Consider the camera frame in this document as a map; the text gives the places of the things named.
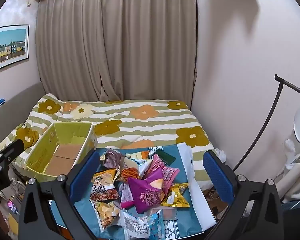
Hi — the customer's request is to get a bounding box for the white cloth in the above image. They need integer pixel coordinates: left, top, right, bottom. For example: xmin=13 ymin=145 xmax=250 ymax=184
xmin=280 ymin=137 xmax=300 ymax=203

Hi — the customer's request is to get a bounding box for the brown cardboard box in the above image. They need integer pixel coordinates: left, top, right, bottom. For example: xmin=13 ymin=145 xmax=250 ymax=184
xmin=205 ymin=187 xmax=230 ymax=218

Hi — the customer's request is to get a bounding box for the floral striped blanket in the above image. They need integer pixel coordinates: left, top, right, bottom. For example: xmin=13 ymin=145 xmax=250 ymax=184
xmin=0 ymin=93 xmax=219 ymax=180

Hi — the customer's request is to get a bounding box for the light blue snack packet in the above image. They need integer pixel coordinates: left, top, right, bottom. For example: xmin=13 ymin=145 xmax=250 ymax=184
xmin=140 ymin=209 xmax=165 ymax=240

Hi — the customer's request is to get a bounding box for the white sheet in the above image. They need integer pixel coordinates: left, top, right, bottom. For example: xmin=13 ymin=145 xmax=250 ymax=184
xmin=176 ymin=142 xmax=217 ymax=232

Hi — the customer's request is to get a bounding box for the orange sticks snack bag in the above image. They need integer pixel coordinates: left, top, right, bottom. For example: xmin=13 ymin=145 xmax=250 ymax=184
xmin=114 ymin=166 xmax=140 ymax=183

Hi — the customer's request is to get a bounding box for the dark green packet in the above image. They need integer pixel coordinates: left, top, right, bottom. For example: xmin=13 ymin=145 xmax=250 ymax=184
xmin=156 ymin=149 xmax=177 ymax=165

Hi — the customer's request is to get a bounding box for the small pink white packet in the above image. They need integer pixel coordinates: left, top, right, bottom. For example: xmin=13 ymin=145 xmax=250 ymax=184
xmin=120 ymin=182 xmax=135 ymax=209

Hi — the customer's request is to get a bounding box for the cream orange snack bag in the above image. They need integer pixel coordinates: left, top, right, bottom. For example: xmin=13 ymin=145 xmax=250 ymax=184
xmin=120 ymin=151 xmax=150 ymax=173

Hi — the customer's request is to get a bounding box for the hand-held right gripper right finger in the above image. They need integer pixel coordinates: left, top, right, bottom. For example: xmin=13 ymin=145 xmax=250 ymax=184
xmin=202 ymin=150 xmax=283 ymax=240

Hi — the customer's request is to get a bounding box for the framed wall poster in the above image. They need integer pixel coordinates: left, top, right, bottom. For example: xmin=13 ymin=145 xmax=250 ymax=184
xmin=0 ymin=24 xmax=30 ymax=75

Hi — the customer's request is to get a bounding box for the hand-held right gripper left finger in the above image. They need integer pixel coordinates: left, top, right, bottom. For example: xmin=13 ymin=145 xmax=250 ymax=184
xmin=18 ymin=150 xmax=102 ymax=240

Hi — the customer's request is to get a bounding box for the pink striped snack bag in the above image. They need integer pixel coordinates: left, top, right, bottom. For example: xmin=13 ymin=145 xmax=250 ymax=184
xmin=142 ymin=154 xmax=181 ymax=203

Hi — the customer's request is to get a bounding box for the white blue print packet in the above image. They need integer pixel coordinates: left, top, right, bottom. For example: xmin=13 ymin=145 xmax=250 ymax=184
xmin=136 ymin=159 xmax=153 ymax=178

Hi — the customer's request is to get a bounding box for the black curved stand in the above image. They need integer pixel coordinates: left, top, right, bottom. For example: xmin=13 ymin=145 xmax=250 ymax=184
xmin=231 ymin=74 xmax=300 ymax=173

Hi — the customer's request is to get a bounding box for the yellow chip bag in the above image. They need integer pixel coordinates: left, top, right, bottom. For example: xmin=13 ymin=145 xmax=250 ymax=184
xmin=91 ymin=199 xmax=122 ymax=233

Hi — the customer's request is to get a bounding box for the teal patterned cloth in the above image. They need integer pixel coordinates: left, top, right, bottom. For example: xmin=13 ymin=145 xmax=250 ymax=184
xmin=49 ymin=145 xmax=203 ymax=240

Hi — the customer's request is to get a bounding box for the white crinkled snack packet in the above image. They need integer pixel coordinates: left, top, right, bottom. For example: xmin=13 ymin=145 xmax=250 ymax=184
xmin=119 ymin=209 xmax=150 ymax=240

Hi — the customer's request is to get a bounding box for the green cardboard box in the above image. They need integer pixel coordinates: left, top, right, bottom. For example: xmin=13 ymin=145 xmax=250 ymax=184
xmin=24 ymin=122 xmax=98 ymax=183

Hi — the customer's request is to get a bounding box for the beige curtain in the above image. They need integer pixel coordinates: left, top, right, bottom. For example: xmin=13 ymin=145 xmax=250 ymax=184
xmin=35 ymin=0 xmax=198 ymax=103

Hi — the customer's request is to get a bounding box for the brown purple snack bag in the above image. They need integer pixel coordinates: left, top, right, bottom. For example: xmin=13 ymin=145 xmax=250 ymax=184
xmin=100 ymin=149 xmax=127 ymax=173

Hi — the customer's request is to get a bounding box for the phone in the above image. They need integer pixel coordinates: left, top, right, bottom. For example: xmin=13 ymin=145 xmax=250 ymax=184
xmin=7 ymin=199 xmax=18 ymax=214

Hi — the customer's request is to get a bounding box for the gold snack packet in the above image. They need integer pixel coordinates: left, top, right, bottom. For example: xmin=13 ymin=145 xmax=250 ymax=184
xmin=161 ymin=182 xmax=190 ymax=208

